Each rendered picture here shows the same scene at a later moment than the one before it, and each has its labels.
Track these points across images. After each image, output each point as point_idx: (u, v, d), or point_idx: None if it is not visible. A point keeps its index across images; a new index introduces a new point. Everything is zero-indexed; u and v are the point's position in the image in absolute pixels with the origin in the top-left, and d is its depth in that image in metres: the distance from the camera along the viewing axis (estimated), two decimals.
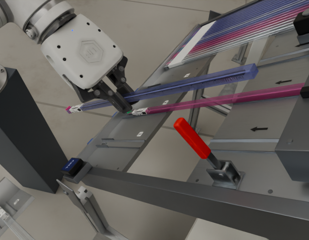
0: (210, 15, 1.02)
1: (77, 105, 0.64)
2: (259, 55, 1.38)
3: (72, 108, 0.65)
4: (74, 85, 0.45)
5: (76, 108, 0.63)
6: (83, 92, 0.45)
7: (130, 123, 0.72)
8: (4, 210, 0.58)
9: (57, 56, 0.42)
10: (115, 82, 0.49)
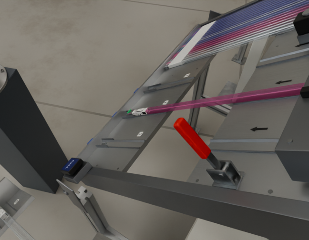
0: (210, 15, 1.02)
1: None
2: (259, 55, 1.38)
3: None
4: None
5: None
6: None
7: (130, 123, 0.72)
8: (4, 210, 0.58)
9: None
10: None
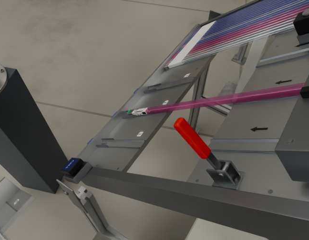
0: (210, 15, 1.02)
1: None
2: (259, 55, 1.38)
3: None
4: None
5: None
6: None
7: (130, 123, 0.72)
8: None
9: None
10: None
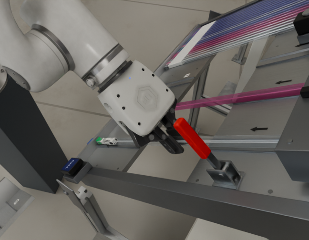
0: (210, 15, 1.02)
1: None
2: (259, 55, 1.38)
3: None
4: (130, 131, 0.45)
5: None
6: (139, 137, 0.45)
7: None
8: (112, 137, 0.67)
9: (117, 105, 0.42)
10: (165, 123, 0.50)
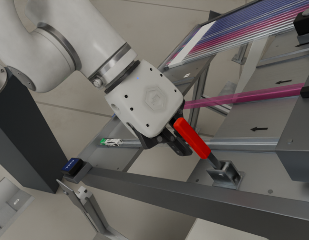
0: (210, 15, 1.02)
1: None
2: (259, 55, 1.38)
3: None
4: (138, 133, 0.44)
5: None
6: (147, 139, 0.44)
7: None
8: (117, 138, 0.66)
9: (125, 106, 0.41)
10: (173, 124, 0.49)
